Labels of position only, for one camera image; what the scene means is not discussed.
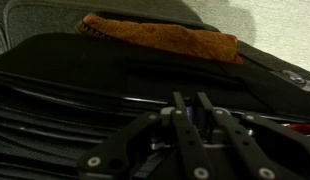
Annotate red suitcase tag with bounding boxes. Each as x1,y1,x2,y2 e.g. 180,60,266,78
288,123,310,135

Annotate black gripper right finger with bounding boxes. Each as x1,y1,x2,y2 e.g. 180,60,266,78
195,91,310,180

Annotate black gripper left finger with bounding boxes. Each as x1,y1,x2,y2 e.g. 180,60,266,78
76,91,215,180

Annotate orange towel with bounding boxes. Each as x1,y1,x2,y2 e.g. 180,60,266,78
74,13,245,66

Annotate black fabric suitcase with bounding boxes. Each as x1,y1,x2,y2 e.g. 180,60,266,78
0,31,310,180

